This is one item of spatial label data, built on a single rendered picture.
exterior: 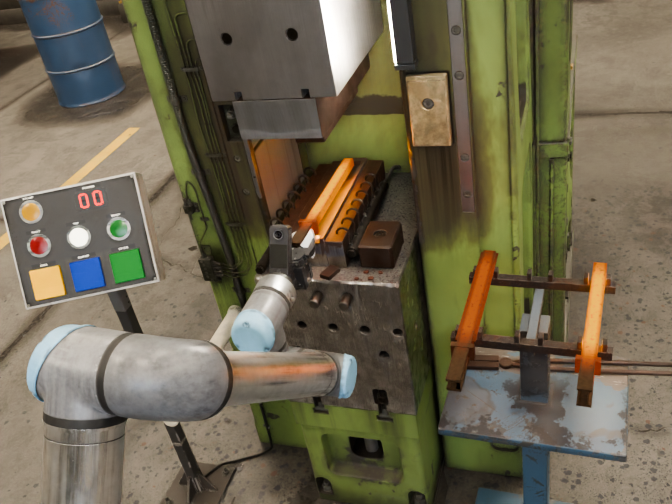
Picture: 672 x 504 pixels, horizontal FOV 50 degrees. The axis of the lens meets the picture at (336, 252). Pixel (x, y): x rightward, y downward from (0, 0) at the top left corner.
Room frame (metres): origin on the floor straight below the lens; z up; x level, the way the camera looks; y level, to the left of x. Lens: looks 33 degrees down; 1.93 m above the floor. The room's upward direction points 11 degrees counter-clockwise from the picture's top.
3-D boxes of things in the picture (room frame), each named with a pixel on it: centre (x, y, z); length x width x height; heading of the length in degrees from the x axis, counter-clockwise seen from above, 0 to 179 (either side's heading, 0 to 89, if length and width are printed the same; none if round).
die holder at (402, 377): (1.68, -0.07, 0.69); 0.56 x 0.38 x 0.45; 157
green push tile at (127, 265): (1.52, 0.52, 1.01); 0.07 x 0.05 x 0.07; 92
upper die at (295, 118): (1.69, -0.01, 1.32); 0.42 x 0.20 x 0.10; 157
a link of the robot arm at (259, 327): (1.18, 0.18, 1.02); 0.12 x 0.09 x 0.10; 157
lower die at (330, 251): (1.69, -0.01, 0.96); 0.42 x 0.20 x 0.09; 157
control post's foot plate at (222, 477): (1.64, 0.62, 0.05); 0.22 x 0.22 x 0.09; 67
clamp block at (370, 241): (1.48, -0.12, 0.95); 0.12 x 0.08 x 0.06; 157
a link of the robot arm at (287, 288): (1.26, 0.15, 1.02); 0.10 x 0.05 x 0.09; 67
